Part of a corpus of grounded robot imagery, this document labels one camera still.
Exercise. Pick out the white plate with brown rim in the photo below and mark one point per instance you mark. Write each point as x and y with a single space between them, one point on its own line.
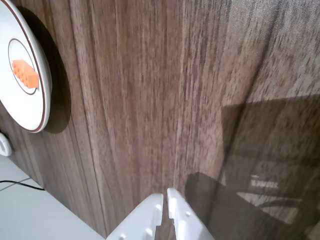
15 105

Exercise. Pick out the orange lego block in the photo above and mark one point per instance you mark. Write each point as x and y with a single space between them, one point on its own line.
25 73

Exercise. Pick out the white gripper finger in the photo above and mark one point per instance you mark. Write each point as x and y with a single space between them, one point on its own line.
185 225
140 220

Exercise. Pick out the white round stand foot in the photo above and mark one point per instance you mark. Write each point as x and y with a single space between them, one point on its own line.
5 150

